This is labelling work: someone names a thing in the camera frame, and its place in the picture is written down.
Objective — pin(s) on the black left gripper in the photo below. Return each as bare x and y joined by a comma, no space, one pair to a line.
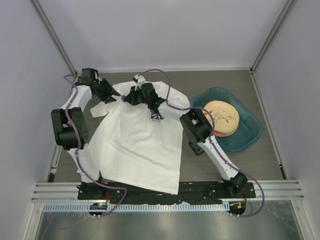
110,92

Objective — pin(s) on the beige plate with bird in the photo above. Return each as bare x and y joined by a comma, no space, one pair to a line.
226,117

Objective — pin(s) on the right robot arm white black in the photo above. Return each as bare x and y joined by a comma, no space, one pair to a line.
196,127

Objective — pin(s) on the teal plastic basin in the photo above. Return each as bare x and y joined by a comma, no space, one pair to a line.
250,128

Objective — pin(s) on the aluminium frame rail front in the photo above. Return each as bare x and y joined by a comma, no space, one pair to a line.
265,189

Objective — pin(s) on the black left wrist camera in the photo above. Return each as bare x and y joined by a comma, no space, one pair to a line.
89,76

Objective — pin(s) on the black frame box right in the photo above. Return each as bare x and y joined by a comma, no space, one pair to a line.
195,148

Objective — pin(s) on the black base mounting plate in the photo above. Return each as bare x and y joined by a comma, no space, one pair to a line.
192,192

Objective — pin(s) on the white t-shirt flower print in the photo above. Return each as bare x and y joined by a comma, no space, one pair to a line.
135,147

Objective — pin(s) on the white slotted cable duct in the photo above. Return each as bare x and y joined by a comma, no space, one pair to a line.
123,208

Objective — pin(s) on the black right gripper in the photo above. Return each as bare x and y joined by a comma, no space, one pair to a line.
131,98

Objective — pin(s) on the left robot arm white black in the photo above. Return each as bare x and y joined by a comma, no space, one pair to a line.
71,132

